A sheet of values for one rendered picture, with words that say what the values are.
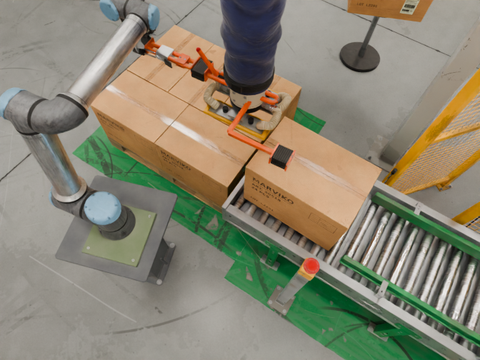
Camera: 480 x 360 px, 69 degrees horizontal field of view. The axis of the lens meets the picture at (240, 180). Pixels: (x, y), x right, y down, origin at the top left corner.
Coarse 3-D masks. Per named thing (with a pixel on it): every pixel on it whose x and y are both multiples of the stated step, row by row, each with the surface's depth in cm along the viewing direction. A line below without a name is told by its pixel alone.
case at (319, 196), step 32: (288, 128) 192; (256, 160) 183; (320, 160) 184; (352, 160) 184; (256, 192) 198; (288, 192) 175; (320, 192) 175; (352, 192) 175; (288, 224) 207; (320, 224) 181
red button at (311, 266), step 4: (308, 260) 150; (312, 260) 150; (316, 260) 151; (304, 264) 150; (308, 264) 149; (312, 264) 149; (316, 264) 149; (304, 268) 149; (308, 268) 149; (312, 268) 149; (316, 268) 149; (308, 272) 148; (312, 272) 148; (316, 272) 148
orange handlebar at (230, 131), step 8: (176, 56) 172; (184, 56) 170; (176, 64) 171; (184, 64) 168; (216, 80) 165; (224, 80) 164; (272, 96) 161; (248, 104) 157; (272, 104) 159; (240, 112) 155; (232, 128) 151; (232, 136) 151; (240, 136) 149; (248, 144) 150; (256, 144) 148
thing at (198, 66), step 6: (198, 60) 168; (210, 60) 167; (192, 66) 165; (198, 66) 166; (204, 66) 166; (192, 72) 166; (198, 72) 164; (204, 72) 163; (210, 72) 168; (198, 78) 167; (204, 78) 166
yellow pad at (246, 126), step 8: (208, 104) 172; (224, 104) 172; (208, 112) 170; (216, 112) 170; (224, 112) 169; (224, 120) 168; (232, 120) 168; (248, 120) 165; (256, 120) 168; (264, 120) 169; (240, 128) 167; (248, 128) 166; (256, 128) 166; (256, 136) 165; (264, 136) 164
